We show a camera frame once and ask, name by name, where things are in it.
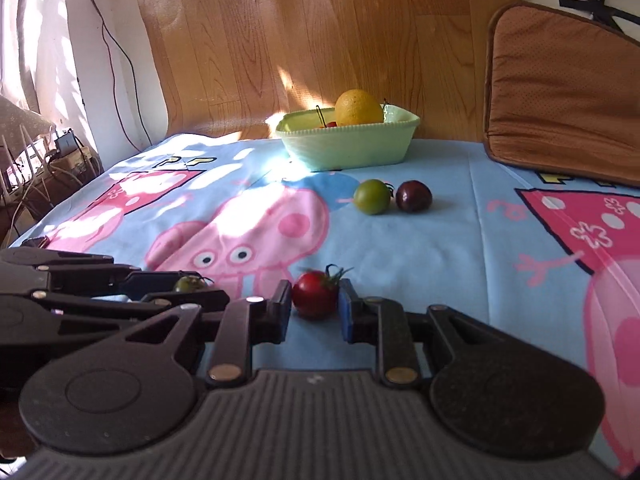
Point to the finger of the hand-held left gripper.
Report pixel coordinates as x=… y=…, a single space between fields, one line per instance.
x=190 y=300
x=145 y=284

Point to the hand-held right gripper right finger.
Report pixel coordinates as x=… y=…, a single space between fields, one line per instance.
x=346 y=312

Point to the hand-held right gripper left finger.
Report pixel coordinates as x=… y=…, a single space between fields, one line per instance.
x=284 y=310

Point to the small green cherry tomato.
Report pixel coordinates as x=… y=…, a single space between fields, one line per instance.
x=189 y=284

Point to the red cherry tomato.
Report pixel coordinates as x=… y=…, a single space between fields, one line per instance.
x=314 y=296

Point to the light green bowl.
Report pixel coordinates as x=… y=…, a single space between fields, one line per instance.
x=350 y=147

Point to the printed cartoon blanket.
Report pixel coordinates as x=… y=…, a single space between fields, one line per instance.
x=425 y=260

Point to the large green tomato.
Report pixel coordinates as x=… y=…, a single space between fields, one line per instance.
x=372 y=196

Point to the dark purple tomato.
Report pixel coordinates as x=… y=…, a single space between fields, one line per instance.
x=414 y=196

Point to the small black device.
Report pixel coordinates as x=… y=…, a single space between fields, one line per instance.
x=66 y=142

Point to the dark red cherry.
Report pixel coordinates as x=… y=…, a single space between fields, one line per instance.
x=330 y=123

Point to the orange citrus fruit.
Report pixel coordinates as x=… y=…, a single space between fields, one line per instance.
x=357 y=107

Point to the light curtain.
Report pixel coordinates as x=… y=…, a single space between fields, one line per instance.
x=30 y=35

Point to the wood grain vinyl sheet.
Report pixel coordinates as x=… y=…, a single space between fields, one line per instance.
x=325 y=35

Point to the brown seat cushion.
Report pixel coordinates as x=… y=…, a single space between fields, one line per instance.
x=565 y=90

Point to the black tape strips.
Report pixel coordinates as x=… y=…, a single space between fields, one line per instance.
x=597 y=2

